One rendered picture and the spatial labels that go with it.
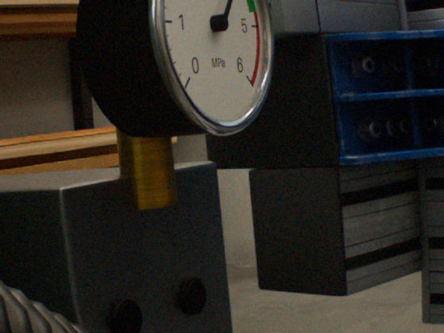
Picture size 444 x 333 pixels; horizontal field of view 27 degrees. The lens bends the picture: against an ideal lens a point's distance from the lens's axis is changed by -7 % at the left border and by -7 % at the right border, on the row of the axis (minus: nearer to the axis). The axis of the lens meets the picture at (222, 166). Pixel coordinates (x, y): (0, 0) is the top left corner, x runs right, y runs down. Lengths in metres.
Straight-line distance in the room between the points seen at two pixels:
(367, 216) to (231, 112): 0.40
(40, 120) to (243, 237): 1.00
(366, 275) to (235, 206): 3.38
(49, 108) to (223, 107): 3.47
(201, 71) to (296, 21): 0.37
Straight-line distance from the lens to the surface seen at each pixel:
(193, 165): 0.30
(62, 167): 3.06
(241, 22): 0.28
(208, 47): 0.26
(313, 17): 0.64
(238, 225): 4.05
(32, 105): 3.67
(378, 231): 0.68
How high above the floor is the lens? 0.63
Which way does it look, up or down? 3 degrees down
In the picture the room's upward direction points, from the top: 5 degrees counter-clockwise
